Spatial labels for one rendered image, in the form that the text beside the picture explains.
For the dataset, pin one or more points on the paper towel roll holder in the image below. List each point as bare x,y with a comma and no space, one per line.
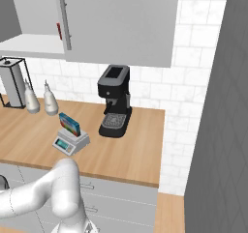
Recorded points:
13,82

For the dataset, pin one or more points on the black coffee machine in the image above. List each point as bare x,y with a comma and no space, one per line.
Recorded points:
115,101

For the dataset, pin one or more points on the red box in cabinet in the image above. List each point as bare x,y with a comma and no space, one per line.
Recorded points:
59,31

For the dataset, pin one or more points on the grey drawer front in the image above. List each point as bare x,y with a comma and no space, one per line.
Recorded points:
121,212
121,190

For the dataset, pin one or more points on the grey base cabinet door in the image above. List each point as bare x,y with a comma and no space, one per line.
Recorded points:
14,182

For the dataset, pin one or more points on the white spray bottle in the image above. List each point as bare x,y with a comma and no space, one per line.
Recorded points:
50,101
31,100

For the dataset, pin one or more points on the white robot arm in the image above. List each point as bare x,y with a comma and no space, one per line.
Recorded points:
61,191

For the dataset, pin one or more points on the grey tall fridge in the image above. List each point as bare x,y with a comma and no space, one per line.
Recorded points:
219,121

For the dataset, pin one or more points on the white digital scale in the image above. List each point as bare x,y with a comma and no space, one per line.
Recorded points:
71,141

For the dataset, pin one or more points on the grey wall cabinet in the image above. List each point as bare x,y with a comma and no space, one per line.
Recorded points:
29,21

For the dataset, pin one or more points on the blue boxed food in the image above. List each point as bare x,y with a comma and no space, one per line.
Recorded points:
69,124

